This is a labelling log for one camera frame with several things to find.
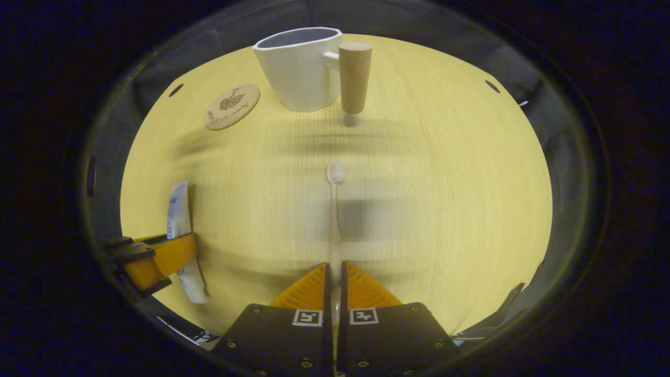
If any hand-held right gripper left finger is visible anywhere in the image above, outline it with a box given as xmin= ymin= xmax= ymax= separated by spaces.
xmin=212 ymin=263 xmax=333 ymax=377

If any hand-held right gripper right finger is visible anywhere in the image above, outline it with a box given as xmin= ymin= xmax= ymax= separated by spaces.
xmin=338 ymin=261 xmax=461 ymax=377

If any white toothpaste tube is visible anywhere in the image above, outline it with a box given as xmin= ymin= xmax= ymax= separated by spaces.
xmin=166 ymin=181 xmax=209 ymax=304

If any round wooden coaster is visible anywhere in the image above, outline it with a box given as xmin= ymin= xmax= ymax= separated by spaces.
xmin=204 ymin=84 xmax=261 ymax=131

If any white cup with wooden handle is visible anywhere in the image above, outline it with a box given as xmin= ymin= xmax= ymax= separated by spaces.
xmin=253 ymin=27 xmax=373 ymax=115

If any light wooden desktop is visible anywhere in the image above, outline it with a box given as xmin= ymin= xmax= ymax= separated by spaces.
xmin=120 ymin=32 xmax=553 ymax=349

